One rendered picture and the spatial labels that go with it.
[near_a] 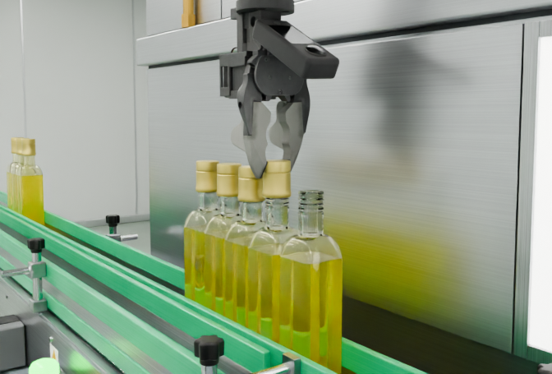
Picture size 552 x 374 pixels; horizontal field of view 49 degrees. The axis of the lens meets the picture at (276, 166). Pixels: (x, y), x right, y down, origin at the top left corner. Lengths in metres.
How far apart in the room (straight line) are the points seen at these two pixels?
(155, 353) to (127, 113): 6.31
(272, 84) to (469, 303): 0.33
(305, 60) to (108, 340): 0.50
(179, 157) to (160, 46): 0.23
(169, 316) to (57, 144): 5.92
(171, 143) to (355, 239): 0.60
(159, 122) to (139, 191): 5.78
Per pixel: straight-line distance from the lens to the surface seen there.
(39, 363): 1.04
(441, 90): 0.72
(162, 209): 1.38
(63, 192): 6.83
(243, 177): 0.78
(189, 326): 0.86
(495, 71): 0.68
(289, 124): 0.75
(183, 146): 1.27
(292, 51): 0.68
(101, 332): 0.95
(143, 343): 0.81
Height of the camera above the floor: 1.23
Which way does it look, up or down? 5 degrees down
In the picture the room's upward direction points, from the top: straight up
